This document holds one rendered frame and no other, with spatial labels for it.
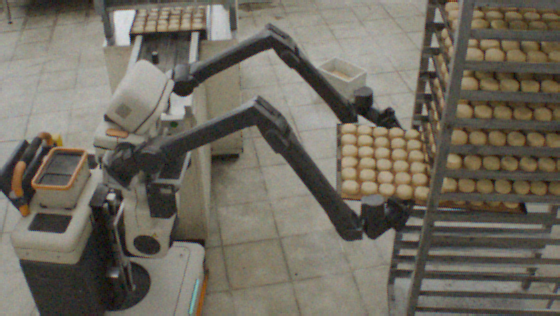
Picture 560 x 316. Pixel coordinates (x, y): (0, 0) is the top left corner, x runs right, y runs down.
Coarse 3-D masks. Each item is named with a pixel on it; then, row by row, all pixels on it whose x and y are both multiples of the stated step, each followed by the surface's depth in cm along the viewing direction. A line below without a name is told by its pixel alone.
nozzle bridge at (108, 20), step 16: (96, 0) 300; (112, 0) 310; (128, 0) 310; (144, 0) 310; (176, 0) 308; (192, 0) 307; (208, 0) 306; (224, 0) 306; (112, 16) 326; (112, 32) 325
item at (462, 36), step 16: (464, 0) 138; (464, 16) 140; (464, 32) 143; (464, 48) 145; (464, 64) 148; (448, 80) 153; (448, 96) 154; (448, 112) 156; (448, 128) 159; (448, 144) 162; (432, 176) 171; (432, 192) 172; (432, 208) 176; (432, 224) 179; (416, 256) 191; (416, 272) 192; (416, 288) 197; (416, 304) 201
